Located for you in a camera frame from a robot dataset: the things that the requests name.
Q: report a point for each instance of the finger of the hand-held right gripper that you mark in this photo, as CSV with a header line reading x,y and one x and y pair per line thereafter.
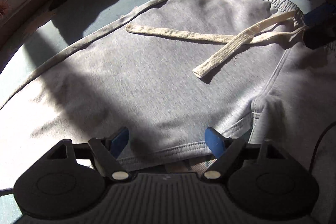
x,y
319,15
320,35

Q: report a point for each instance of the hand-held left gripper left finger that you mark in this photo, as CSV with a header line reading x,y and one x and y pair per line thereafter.
x,y
119,138

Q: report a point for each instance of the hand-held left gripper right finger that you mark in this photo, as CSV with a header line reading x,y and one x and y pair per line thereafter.
x,y
214,141

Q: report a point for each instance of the pink floral folded quilt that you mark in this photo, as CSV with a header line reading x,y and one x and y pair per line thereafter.
x,y
26,3

